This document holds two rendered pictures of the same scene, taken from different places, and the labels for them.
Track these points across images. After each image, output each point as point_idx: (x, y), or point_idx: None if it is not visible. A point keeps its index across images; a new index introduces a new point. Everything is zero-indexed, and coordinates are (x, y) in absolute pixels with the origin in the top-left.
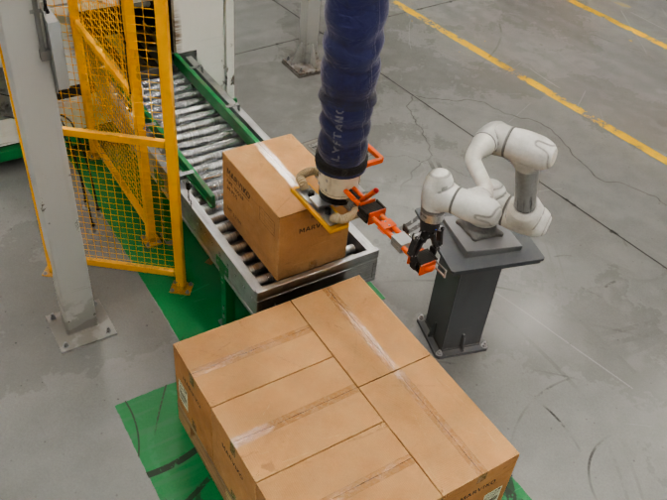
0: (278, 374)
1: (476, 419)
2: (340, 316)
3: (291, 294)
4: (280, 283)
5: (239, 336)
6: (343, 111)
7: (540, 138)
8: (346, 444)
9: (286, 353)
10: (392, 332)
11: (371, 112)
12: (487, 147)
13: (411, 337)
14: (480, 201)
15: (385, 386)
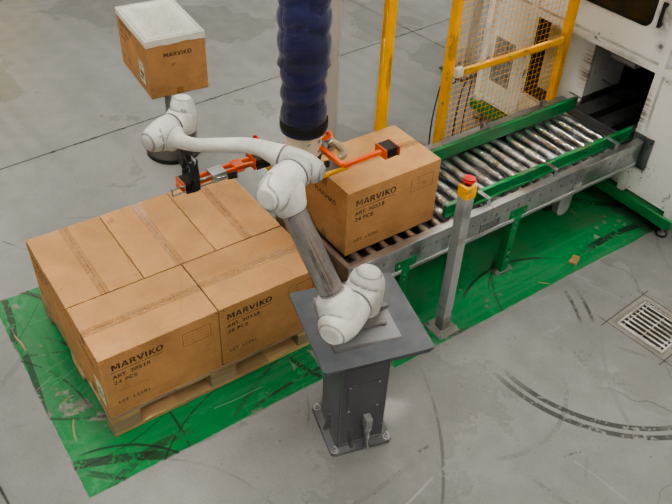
0: (196, 222)
1: (139, 336)
2: (263, 254)
3: None
4: None
5: (236, 201)
6: None
7: (274, 174)
8: (123, 257)
9: (218, 225)
10: (245, 286)
11: (294, 81)
12: (266, 151)
13: (239, 298)
14: (151, 123)
15: (181, 280)
